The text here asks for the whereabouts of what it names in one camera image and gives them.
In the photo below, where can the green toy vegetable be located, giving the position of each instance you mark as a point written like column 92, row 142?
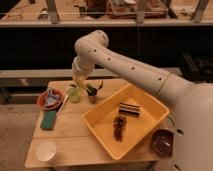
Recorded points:
column 90, row 88

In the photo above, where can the green sponge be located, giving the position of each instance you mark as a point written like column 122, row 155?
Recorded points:
column 48, row 120

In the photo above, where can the green translucent plastic cup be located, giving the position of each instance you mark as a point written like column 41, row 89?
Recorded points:
column 73, row 94

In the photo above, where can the dark red bowl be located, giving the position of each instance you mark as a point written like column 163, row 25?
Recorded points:
column 162, row 142

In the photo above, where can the orange plate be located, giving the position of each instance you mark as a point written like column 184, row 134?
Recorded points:
column 41, row 100

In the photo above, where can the black striped block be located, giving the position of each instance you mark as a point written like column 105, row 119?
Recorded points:
column 129, row 109

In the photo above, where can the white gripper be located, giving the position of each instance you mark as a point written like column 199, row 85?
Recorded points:
column 77, row 72

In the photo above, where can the wooden table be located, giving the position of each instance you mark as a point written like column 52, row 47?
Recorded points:
column 76, row 145

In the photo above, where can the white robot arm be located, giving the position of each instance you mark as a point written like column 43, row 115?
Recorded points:
column 191, row 103

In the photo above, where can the small metal cup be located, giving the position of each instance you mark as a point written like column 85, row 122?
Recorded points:
column 92, row 96

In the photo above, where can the white plastic cup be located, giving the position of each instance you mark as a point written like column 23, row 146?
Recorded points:
column 46, row 152

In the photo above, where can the yellow plastic tray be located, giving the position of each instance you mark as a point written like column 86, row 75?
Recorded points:
column 100, row 120

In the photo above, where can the white spoon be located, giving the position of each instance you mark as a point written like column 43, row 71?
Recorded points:
column 63, row 104

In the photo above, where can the crumpled blue white cloth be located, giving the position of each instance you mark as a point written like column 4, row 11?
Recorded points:
column 51, row 99

